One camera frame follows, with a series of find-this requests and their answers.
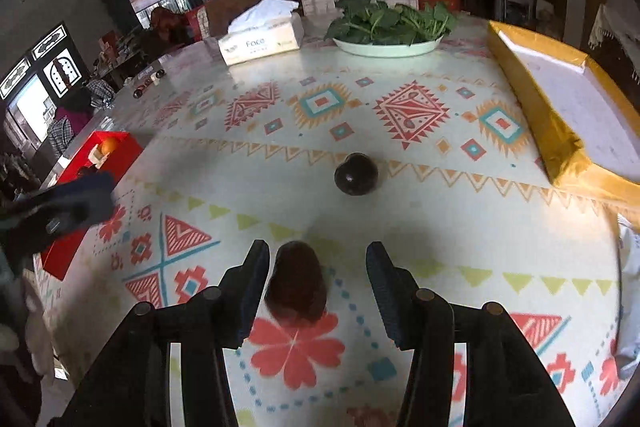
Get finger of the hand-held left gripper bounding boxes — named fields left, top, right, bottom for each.
left=0, top=171, right=116, bottom=269

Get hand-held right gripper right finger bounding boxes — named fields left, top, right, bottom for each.
left=365, top=241, right=576, bottom=427

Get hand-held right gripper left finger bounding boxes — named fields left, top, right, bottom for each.
left=60, top=238, right=272, bottom=427

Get dark red oblong fruit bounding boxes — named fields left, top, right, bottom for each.
left=263, top=241, right=328, bottom=323

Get red plastic tray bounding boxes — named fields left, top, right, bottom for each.
left=40, top=130, right=145, bottom=282

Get dark plum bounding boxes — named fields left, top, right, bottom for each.
left=334, top=152, right=379, bottom=196

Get patterned tablecloth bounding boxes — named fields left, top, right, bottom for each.
left=35, top=13, right=640, bottom=427

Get red toy car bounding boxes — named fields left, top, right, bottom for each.
left=132, top=69, right=167, bottom=99

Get red gift box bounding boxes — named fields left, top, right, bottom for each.
left=184, top=5, right=210, bottom=42

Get white plate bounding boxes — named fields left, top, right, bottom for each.
left=332, top=34, right=445, bottom=58

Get yellow flat box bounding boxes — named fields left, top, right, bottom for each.
left=487, top=20, right=640, bottom=208

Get white tissue box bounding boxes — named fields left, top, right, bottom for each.
left=217, top=0, right=305, bottom=66

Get leafy greens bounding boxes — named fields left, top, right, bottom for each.
left=324, top=0, right=458, bottom=46

